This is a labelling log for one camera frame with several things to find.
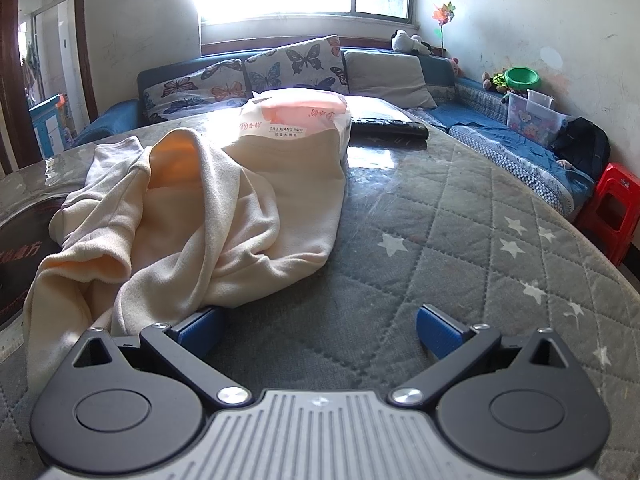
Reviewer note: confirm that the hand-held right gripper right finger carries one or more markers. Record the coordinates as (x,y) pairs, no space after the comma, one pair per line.
(440,332)

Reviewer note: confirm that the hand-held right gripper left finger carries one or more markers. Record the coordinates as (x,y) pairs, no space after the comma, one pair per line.
(197,332)

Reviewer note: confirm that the cream knit sweater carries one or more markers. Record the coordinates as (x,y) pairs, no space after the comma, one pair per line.
(225,220)

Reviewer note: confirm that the round black built-in cooktop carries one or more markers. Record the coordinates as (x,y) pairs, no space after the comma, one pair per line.
(20,260)

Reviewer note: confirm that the red plastic stool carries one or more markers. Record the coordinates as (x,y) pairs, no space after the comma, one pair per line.
(612,210)

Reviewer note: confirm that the blue sofa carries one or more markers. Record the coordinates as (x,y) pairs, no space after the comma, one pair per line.
(472,119)

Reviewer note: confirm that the clear plastic storage box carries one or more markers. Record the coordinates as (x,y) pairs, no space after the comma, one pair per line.
(532,120)

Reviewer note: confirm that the black backpack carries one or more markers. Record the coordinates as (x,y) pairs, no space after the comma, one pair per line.
(582,147)

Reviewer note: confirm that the large white pink tissue pack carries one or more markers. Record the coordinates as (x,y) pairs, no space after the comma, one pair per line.
(295,115)

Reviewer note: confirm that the light blue cabinet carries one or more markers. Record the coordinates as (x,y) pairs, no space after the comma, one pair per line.
(47,125)

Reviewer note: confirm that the brown plush toy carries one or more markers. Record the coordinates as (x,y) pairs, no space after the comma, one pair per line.
(492,81)

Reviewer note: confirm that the grey pillow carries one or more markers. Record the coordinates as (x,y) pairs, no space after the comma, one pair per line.
(387,77)

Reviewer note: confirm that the green plastic bowl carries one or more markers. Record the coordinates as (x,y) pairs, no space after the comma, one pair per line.
(522,79)

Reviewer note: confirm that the pink plush toy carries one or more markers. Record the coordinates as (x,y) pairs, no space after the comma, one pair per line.
(456,66)

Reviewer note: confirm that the white plush toy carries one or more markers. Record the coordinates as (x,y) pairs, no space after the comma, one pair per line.
(405,41)

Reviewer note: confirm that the colourful pinwheel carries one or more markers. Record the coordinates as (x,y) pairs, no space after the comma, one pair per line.
(444,15)

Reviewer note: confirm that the dark wooden door frame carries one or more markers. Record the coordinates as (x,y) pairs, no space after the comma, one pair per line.
(10,85)

